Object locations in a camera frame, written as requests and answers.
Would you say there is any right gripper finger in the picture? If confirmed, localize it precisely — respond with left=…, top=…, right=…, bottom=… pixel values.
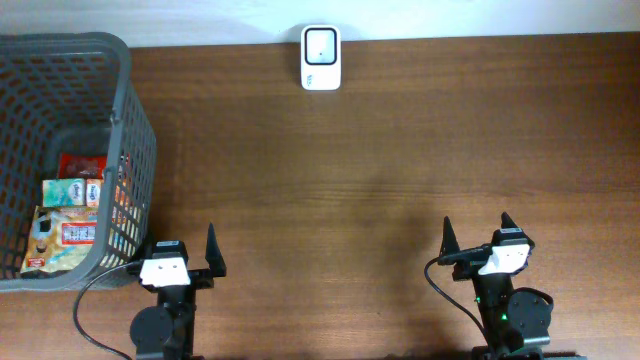
left=500, top=212, right=518, bottom=229
left=439, top=216, right=460, bottom=256

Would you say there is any orange tissue pack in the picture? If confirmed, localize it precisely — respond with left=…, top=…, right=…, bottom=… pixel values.
left=85, top=179, right=103, bottom=208

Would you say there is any green tissue pack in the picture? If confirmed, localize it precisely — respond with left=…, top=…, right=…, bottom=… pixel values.
left=42, top=178, right=86, bottom=207

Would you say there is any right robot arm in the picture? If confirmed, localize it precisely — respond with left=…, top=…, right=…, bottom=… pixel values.
left=434, top=213, right=580, bottom=359

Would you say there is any white barcode scanner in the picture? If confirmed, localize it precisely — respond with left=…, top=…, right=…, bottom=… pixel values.
left=300, top=24, right=342, bottom=91

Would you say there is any grey plastic mesh basket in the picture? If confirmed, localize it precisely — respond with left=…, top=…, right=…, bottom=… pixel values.
left=1, top=33, right=157, bottom=293

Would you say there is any yellow snack bag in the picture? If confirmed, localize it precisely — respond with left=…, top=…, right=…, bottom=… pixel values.
left=20, top=206, right=98, bottom=277

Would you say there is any red Hacks candy bag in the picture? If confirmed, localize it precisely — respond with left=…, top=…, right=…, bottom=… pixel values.
left=57, top=153, right=107, bottom=179

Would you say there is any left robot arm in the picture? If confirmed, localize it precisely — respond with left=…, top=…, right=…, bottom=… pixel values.
left=129, top=225, right=227, bottom=360

